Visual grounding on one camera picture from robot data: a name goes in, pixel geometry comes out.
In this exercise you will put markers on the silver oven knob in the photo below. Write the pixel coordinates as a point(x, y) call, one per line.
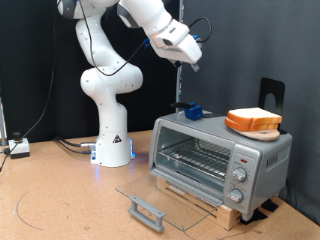
point(235, 195)
point(240, 174)

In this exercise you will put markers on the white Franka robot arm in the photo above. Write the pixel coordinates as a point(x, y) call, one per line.
point(110, 140)

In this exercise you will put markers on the white box black button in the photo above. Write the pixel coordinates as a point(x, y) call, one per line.
point(19, 146)

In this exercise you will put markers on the grey backdrop curtain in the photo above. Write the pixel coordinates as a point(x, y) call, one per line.
point(250, 40)

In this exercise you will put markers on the slotted wooden block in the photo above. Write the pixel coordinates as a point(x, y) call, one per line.
point(226, 216)

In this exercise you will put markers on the vertical aluminium pole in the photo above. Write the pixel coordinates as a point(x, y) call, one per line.
point(179, 86)

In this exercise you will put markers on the black foam pad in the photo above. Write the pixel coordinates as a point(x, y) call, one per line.
point(270, 205)
point(255, 216)

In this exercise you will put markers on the round wooden plate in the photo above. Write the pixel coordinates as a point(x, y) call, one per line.
point(263, 135)

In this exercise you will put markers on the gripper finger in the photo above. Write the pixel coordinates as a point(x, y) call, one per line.
point(177, 63)
point(196, 67)

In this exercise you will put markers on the black metal bookend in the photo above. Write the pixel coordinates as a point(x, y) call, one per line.
point(271, 86)

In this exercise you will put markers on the thin metal pole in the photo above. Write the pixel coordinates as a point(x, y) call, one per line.
point(2, 126)

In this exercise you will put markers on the metal spatula blue grip block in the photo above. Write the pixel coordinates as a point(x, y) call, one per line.
point(194, 111)

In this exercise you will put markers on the black backdrop curtain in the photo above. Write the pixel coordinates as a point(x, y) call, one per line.
point(33, 50)

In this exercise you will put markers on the white bread slice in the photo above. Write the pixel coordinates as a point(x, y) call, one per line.
point(240, 126)
point(253, 115)

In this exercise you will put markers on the silver toaster oven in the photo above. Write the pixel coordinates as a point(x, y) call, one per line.
point(266, 160)

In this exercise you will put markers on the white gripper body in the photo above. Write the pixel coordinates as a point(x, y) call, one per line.
point(180, 45)

